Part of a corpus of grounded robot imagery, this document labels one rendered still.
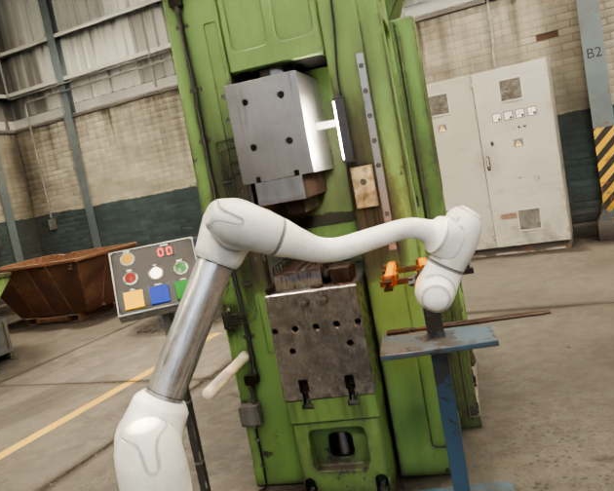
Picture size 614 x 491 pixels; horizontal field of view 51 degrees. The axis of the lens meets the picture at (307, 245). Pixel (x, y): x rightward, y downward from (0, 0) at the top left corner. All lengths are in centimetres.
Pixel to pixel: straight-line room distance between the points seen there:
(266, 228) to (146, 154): 891
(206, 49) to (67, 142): 872
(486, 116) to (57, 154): 712
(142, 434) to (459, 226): 93
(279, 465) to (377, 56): 182
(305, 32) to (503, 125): 510
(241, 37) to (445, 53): 580
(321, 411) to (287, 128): 114
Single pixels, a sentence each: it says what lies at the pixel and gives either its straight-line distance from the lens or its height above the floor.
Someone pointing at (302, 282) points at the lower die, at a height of 94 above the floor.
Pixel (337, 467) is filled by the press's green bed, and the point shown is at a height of 15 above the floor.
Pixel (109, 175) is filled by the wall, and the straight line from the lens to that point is 1091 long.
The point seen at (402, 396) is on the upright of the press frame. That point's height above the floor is 37.
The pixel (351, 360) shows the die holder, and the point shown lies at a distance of 259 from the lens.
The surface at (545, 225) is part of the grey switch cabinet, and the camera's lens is 766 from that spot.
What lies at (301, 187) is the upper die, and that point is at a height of 132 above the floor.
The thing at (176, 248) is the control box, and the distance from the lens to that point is 267.
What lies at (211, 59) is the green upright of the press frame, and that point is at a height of 190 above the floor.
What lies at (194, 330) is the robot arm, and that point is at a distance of 170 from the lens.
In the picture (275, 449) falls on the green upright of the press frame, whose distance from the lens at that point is 304.
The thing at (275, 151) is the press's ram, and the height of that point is 147.
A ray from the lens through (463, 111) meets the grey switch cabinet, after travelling 769.
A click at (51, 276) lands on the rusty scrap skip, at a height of 66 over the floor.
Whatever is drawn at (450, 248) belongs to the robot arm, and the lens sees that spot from 171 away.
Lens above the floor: 137
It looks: 6 degrees down
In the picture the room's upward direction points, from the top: 11 degrees counter-clockwise
